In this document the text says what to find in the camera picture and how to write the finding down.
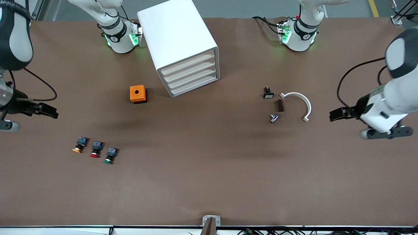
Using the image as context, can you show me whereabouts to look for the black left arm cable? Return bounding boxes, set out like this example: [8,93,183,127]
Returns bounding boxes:
[336,57,388,108]

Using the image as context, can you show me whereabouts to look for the yellow push button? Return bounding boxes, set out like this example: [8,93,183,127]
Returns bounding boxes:
[72,136,89,153]

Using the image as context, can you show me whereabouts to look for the red push button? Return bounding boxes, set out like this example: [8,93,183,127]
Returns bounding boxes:
[90,141,104,158]

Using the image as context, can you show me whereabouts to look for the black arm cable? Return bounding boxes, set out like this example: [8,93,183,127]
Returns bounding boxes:
[336,57,388,108]
[9,68,58,102]

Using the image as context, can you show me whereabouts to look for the orange box with hole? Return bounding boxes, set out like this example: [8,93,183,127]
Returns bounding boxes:
[130,85,148,104]

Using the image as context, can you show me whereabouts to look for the tangled black cables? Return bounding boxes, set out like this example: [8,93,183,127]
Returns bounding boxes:
[237,228,418,235]

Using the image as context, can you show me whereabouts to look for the brown table mat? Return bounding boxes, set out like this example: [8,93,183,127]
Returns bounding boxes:
[0,16,418,227]

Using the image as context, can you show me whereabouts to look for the green push button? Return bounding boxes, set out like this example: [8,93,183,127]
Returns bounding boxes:
[104,147,119,164]

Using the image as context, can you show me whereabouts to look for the aluminium frame profile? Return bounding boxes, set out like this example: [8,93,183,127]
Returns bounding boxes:
[390,0,418,26]

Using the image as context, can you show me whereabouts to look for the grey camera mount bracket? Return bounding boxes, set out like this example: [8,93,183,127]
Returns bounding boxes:
[202,215,221,235]

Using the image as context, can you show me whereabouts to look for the white curved plastic bracket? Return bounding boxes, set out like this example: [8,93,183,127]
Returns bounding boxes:
[280,92,312,123]

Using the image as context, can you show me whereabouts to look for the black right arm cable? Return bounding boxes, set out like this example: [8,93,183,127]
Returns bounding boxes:
[9,68,58,102]

